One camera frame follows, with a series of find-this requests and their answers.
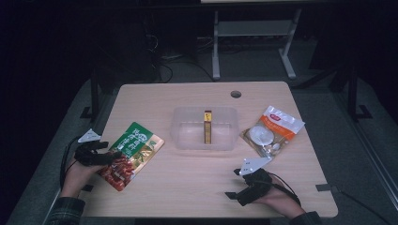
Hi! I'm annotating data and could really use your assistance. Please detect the right hand-held gripper cable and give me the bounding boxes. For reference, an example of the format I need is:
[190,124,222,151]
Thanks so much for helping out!
[268,172,302,207]

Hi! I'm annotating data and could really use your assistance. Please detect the small yellow brown packet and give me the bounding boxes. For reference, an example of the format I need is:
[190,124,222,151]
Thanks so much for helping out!
[204,110,213,145]

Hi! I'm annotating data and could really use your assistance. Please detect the black metal stand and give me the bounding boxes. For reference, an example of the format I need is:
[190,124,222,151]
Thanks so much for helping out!
[328,65,374,123]
[79,69,105,123]

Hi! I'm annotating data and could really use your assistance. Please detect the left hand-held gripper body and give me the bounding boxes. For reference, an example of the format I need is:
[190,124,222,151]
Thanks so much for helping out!
[74,128,106,167]

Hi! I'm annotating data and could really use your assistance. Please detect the black floor cables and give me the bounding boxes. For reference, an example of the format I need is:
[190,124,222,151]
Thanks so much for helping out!
[145,33,218,84]

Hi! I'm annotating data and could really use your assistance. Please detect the left hand-held gripper cable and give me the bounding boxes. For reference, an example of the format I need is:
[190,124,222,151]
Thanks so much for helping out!
[59,135,84,190]

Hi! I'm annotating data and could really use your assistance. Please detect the clear plastic container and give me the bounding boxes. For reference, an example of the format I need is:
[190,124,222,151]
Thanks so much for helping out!
[170,106,240,151]

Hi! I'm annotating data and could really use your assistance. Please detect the thin black floor cable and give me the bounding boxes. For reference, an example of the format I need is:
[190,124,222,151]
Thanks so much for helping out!
[338,189,392,225]

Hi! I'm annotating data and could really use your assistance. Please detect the white metal stand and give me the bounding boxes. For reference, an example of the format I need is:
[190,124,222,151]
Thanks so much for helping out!
[211,8,303,81]

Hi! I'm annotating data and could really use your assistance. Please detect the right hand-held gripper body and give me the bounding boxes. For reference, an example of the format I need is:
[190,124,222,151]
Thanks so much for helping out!
[236,157,273,207]

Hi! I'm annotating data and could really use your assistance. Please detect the hand-held gripper cable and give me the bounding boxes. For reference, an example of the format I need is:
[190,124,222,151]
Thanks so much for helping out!
[268,172,302,207]
[59,135,84,190]

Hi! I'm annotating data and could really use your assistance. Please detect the white and orange food packet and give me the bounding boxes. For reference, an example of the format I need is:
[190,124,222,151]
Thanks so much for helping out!
[239,105,306,158]

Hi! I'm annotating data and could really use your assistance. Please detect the green and red food packet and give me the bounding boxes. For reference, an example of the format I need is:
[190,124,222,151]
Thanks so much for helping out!
[98,121,165,192]

